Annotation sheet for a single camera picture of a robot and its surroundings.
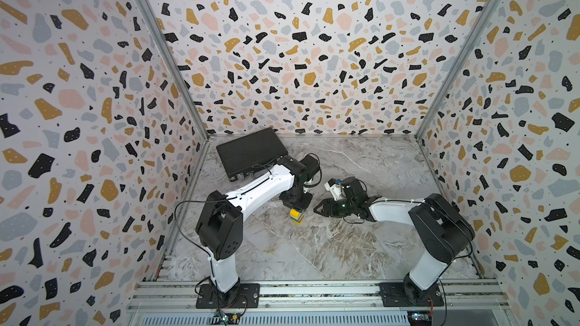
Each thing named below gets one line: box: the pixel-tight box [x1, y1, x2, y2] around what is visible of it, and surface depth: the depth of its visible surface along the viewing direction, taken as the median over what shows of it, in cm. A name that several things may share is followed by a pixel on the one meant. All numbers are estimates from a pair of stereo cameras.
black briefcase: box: [215, 127, 288, 182], surface depth 113 cm
